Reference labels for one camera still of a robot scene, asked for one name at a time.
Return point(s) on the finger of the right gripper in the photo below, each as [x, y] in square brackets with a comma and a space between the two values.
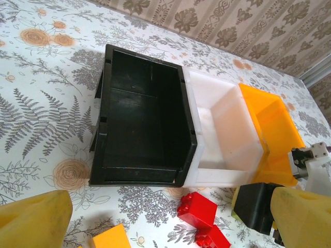
[253, 206]

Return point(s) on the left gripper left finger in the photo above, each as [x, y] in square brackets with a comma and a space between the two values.
[31, 222]

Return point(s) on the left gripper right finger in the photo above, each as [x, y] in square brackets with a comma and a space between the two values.
[305, 222]

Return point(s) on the red lego brick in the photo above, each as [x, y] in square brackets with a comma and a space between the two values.
[197, 209]
[213, 239]

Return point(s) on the orange lego brick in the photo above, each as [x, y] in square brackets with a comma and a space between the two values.
[111, 239]

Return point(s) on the orange plastic bin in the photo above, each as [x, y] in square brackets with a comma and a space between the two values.
[274, 129]

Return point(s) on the white plastic bin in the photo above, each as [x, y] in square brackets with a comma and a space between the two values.
[225, 124]

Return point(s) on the black plastic bin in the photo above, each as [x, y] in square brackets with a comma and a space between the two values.
[137, 116]

